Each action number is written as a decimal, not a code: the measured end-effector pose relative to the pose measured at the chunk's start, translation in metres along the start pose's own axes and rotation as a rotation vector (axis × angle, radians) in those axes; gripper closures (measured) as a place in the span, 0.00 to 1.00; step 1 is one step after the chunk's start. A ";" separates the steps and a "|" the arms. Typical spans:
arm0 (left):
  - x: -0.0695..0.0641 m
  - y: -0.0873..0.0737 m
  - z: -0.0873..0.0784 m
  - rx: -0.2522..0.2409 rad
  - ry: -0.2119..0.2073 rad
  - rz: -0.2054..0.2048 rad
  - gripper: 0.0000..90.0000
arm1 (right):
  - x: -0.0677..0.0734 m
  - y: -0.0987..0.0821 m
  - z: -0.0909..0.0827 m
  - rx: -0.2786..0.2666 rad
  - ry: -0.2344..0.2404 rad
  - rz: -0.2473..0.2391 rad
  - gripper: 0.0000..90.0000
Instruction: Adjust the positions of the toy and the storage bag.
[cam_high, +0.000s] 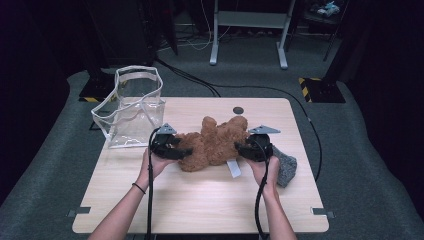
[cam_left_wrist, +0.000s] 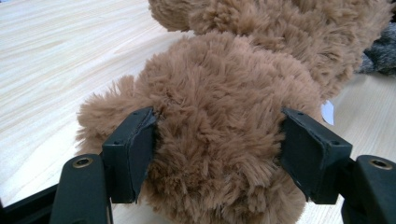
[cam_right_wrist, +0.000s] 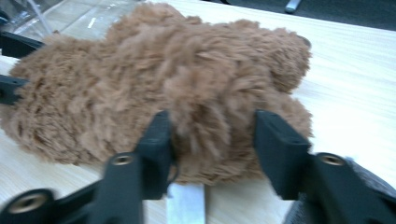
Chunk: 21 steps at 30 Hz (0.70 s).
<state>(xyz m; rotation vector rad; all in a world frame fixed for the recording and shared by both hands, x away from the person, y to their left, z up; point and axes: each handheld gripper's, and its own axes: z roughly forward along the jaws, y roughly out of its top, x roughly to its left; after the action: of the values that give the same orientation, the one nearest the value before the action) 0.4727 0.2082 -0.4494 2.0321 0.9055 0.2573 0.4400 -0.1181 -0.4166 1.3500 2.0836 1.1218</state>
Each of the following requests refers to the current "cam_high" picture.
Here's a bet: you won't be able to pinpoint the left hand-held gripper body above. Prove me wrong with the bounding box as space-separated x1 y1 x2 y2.
150 122 178 159

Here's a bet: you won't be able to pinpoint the thick black floor cable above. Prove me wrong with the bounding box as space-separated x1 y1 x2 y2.
154 58 222 98

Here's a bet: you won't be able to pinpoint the blue and white item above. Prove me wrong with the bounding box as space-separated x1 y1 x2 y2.
316 0 341 18

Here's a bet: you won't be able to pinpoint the dark cabinet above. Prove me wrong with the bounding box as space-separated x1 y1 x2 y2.
83 0 158 68

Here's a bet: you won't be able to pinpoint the clear plastic bag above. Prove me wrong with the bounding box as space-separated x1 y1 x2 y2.
90 65 167 149

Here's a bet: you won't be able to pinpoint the white metal table frame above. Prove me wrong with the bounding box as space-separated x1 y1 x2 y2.
209 0 297 70

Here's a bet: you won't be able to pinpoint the dark curtain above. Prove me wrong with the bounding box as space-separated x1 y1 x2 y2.
333 0 424 188
0 0 88 204

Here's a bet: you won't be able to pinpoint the black hair tie wristband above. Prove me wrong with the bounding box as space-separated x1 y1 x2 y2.
131 182 147 195

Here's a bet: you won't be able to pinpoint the white floor cable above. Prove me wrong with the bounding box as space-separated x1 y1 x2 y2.
179 0 231 52

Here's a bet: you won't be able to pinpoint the person's right hand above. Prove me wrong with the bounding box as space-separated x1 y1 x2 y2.
246 155 281 197

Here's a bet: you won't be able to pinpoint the grey fluffy towel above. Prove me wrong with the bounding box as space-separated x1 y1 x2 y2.
271 144 298 189

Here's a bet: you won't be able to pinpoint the black stand base yellow stripes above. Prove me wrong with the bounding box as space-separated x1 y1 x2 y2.
298 77 347 104
78 77 118 103

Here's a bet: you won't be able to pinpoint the person's left hand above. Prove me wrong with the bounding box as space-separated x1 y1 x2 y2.
136 149 178 191

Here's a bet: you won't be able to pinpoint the brown teddy bear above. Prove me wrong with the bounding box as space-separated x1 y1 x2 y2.
174 115 251 179

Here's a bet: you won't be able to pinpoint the right hand-held gripper black cable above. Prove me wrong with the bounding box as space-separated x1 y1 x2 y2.
253 139 272 240

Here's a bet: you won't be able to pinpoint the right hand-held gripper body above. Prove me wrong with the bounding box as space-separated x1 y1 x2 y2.
246 125 282 163

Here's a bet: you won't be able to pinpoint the left hand-held gripper black cable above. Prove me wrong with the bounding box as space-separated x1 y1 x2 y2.
145 128 161 240

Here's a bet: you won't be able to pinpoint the hand-held gripper black cable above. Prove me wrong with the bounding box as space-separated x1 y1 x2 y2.
145 128 161 240
253 139 272 240

